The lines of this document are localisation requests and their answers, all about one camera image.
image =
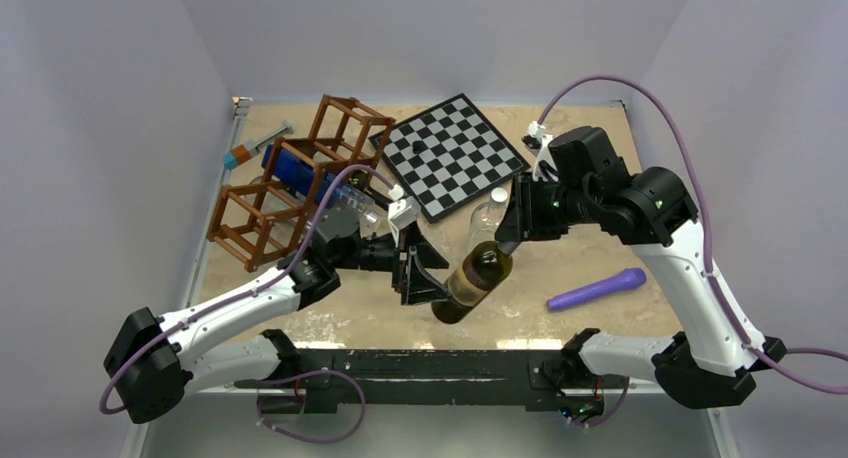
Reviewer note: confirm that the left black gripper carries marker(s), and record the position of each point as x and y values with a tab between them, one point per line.
415	286

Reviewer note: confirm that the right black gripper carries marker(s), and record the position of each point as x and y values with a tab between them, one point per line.
522	220

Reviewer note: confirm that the clear bottle silver cap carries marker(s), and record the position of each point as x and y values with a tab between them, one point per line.
486	218

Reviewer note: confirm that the olive wine bottle tan label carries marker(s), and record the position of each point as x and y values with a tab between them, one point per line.
486	266

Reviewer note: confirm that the blue square bottle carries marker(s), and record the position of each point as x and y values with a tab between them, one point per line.
299	176

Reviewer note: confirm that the clear glass bottle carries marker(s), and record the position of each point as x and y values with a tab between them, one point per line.
276	199

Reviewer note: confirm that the brown wooden wine rack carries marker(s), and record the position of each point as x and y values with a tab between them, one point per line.
337	156

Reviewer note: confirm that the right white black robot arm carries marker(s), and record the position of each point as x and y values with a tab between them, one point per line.
578	178

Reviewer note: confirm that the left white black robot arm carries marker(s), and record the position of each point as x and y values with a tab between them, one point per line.
156	360

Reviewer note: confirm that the black white checkerboard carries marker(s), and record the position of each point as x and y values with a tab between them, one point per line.
466	157

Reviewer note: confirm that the purple toy microphone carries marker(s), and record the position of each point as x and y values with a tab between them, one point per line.
627	280

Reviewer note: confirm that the black chess piece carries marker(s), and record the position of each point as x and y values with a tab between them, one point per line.
417	146

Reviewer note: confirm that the blue orange syringe toy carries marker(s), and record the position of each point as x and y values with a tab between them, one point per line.
246	151

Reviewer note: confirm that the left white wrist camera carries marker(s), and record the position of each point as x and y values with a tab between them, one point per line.
403	210

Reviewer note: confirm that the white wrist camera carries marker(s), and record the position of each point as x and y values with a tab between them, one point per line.
403	210
537	141

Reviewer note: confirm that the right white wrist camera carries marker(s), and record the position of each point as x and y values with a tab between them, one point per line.
537	141

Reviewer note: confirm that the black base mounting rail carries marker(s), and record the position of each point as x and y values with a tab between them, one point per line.
323	380

